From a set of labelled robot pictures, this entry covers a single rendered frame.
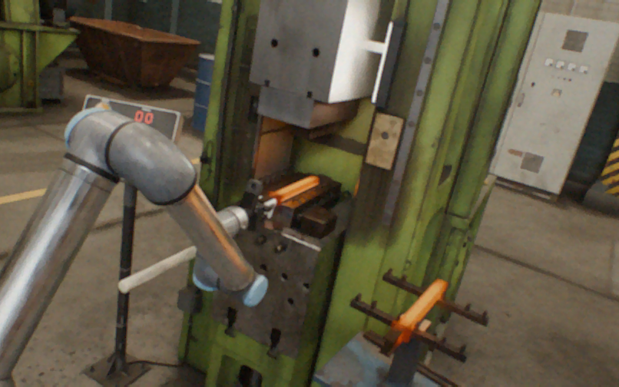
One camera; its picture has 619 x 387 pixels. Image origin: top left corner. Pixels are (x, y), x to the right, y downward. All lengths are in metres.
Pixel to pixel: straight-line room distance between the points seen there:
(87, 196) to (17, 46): 5.34
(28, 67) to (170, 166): 5.49
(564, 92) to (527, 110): 0.44
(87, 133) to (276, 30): 0.81
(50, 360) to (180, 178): 1.69
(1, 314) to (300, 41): 1.10
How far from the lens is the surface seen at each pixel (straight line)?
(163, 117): 1.91
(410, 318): 1.33
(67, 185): 1.08
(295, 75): 1.66
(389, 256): 1.80
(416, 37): 1.66
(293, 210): 1.73
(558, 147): 6.82
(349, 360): 1.59
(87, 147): 1.08
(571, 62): 6.76
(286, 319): 1.83
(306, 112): 1.64
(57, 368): 2.54
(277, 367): 1.95
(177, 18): 10.52
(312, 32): 1.63
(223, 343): 2.05
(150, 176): 1.01
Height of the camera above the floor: 1.62
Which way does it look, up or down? 20 degrees down
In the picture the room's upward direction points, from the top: 11 degrees clockwise
